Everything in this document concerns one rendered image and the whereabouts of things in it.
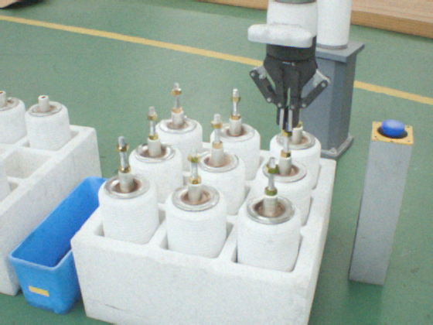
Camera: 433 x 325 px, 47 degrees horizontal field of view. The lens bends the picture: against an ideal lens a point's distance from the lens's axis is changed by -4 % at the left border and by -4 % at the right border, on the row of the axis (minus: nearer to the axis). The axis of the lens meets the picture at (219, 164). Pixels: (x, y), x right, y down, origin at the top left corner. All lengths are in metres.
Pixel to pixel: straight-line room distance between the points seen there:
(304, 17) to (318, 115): 0.70
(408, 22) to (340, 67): 1.45
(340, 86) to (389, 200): 0.52
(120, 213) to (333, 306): 0.43
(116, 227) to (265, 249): 0.24
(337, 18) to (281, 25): 0.62
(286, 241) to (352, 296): 0.29
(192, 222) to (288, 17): 0.33
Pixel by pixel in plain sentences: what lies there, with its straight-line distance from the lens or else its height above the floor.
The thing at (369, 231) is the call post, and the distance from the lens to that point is 0.99.
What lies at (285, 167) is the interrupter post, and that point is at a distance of 0.88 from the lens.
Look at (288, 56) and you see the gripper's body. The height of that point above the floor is 0.47.
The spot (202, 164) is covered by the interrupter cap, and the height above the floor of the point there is 0.25.
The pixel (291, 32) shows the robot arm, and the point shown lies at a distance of 0.72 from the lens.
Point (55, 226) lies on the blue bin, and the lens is 1.08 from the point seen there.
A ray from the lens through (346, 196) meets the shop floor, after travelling 1.31.
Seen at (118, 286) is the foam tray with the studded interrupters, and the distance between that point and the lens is 0.90.
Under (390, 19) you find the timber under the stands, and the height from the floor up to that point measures 0.06.
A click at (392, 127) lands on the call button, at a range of 0.90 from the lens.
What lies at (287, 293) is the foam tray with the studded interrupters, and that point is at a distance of 0.79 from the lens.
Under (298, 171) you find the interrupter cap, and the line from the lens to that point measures 0.89.
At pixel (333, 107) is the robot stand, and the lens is 1.41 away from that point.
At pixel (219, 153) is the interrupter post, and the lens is 0.89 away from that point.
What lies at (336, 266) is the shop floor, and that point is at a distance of 1.09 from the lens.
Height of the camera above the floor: 0.70
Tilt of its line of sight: 30 degrees down
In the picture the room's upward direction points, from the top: straight up
